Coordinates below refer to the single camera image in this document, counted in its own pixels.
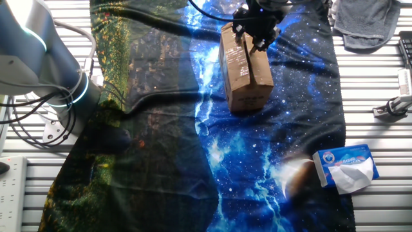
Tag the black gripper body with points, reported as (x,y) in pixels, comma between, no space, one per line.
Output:
(260,19)

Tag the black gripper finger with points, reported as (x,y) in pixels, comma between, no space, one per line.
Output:
(239,33)
(265,40)

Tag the white power strip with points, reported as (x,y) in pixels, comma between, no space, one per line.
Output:
(13,199)

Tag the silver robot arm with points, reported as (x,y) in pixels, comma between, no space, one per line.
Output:
(29,54)

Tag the galaxy and forest print cloth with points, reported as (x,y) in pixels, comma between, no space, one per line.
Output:
(161,161)

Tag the black power plug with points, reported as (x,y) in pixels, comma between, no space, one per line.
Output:
(4,167)

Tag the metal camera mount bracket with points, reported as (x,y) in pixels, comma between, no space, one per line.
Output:
(381,112)

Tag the grey towel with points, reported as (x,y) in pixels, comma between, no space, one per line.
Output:
(367,22)

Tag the black keyboard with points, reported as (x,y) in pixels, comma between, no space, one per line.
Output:
(407,48)

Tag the white ribbed block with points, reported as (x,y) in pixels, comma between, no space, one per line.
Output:
(405,82)

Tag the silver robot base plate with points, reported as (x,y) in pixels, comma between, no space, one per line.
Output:
(51,129)

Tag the white tissue sheet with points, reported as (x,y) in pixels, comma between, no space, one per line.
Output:
(351,177)

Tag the blue tissue box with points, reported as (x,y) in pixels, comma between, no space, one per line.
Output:
(334,158)

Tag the cardboard box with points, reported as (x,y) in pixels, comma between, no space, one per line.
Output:
(248,90)

